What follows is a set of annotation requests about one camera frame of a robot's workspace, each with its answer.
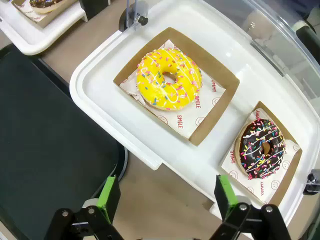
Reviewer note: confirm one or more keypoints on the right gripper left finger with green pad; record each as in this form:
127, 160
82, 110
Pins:
107, 200

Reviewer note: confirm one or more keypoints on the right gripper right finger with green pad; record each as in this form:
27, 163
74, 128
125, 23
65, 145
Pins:
227, 200

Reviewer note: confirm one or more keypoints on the chocolate donut with white drizzle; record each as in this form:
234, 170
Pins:
250, 150

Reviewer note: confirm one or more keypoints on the brown cardboard donut tray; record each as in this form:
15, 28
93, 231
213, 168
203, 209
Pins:
292, 172
55, 18
212, 67

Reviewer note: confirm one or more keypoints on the black plastic serving tray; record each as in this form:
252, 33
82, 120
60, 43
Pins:
50, 137

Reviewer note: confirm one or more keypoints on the yellow sprinkled donut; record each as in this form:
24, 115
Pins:
150, 87

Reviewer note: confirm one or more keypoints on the chocolate donut with sprinkles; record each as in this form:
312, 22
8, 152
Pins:
45, 3

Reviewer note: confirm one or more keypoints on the white printed paper liner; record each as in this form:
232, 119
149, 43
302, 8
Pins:
27, 11
230, 165
195, 120

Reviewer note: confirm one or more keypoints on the black lid hinge knob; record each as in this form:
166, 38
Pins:
312, 182
143, 20

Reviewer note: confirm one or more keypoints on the white display case base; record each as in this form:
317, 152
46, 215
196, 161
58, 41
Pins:
100, 95
50, 35

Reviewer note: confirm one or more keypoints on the clear display case lid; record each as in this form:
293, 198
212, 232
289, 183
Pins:
275, 37

